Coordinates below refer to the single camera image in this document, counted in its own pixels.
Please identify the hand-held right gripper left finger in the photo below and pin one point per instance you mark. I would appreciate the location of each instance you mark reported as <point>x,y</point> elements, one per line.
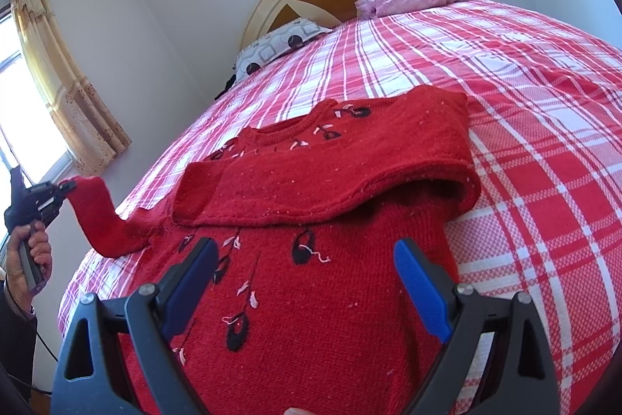
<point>189,286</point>

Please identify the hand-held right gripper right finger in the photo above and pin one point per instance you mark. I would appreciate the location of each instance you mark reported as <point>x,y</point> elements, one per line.
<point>422,291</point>

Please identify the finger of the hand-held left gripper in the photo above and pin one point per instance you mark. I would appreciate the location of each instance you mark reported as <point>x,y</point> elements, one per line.
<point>67,187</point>

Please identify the red knitted sweater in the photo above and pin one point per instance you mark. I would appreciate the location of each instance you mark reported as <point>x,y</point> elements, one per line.
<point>291,181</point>

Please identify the person's left forearm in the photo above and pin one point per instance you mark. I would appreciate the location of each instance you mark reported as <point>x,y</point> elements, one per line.
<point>14,337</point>

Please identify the person's left hand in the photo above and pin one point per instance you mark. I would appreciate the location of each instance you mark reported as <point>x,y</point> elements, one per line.
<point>42,249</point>

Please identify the long beige curtain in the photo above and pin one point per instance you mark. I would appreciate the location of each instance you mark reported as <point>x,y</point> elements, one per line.
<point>63,94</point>

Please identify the side window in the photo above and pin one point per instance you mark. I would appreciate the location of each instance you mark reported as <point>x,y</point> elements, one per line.
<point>19,104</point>

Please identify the red plaid blanket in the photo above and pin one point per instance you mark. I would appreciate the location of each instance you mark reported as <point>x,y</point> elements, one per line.
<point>510,104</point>

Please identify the grey patterned pillow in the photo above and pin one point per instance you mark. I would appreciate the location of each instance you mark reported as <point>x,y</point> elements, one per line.
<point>272,50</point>

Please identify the cream wooden headboard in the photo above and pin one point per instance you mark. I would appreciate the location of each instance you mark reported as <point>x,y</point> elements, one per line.
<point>272,6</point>

